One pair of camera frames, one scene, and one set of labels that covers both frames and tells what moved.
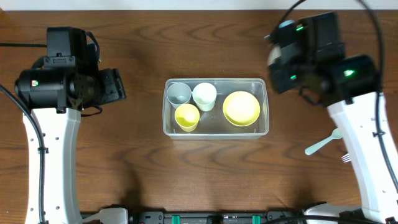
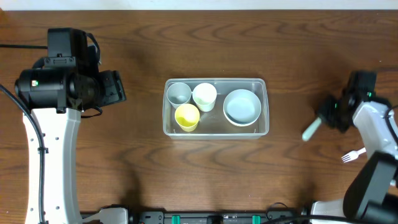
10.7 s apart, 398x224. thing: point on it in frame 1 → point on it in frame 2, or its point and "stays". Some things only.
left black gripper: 117,89 stays
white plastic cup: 204,94 stays
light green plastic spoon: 337,133 → 307,134
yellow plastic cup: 187,116 stays
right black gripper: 282,70 → 321,109
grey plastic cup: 178,93 stays
